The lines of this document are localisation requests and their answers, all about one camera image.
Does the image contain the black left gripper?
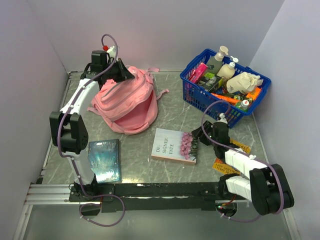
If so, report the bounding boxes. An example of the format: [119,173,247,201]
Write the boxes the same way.
[103,58,135,83]

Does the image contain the pink school backpack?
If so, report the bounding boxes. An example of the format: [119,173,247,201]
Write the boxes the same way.
[87,66,169,135]

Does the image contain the white book pink flowers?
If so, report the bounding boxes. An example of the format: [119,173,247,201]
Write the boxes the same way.
[151,128,198,165]

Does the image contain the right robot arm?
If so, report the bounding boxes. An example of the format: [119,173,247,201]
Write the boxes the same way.
[191,120,295,216]

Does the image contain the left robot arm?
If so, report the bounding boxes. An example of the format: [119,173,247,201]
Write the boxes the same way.
[49,50,134,201]

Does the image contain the orange snack pack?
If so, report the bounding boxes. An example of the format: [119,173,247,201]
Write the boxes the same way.
[246,87,261,101]

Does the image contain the beige cloth bag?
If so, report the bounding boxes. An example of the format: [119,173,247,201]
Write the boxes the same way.
[225,72,264,94]

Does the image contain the blue plastic basket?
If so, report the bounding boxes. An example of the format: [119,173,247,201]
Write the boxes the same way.
[180,48,272,128]

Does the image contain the yellow children's book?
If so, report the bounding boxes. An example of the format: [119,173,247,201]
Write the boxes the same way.
[212,138,251,175]

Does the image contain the orange packet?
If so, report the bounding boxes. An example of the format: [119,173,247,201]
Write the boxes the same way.
[212,93,240,105]

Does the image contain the green bottle red cap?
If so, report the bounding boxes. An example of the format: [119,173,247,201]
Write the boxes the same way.
[234,99,251,112]

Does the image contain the black green box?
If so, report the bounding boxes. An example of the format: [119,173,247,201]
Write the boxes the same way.
[198,72,223,93]

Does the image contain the cream pump bottle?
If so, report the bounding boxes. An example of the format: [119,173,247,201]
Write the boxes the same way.
[217,56,239,82]

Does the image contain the pink box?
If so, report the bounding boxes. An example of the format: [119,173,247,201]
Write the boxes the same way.
[188,62,208,83]

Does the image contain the grey pump bottle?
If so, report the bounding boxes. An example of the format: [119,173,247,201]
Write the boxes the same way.
[206,45,229,75]

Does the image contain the teal hardcover book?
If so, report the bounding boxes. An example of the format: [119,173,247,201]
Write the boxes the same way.
[88,139,121,184]

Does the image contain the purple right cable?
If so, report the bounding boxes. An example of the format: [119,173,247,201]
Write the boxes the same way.
[200,99,285,223]

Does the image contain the purple cable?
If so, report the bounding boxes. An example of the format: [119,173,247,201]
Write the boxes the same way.
[200,99,285,223]
[56,33,126,228]

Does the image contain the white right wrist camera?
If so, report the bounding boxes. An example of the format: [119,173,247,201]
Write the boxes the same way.
[218,113,228,124]

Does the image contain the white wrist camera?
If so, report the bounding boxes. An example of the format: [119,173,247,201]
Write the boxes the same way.
[218,113,228,124]
[102,45,116,62]

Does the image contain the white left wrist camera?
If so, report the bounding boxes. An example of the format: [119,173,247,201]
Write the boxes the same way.
[102,45,116,62]

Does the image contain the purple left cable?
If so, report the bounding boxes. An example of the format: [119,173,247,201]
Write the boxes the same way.
[56,33,126,228]

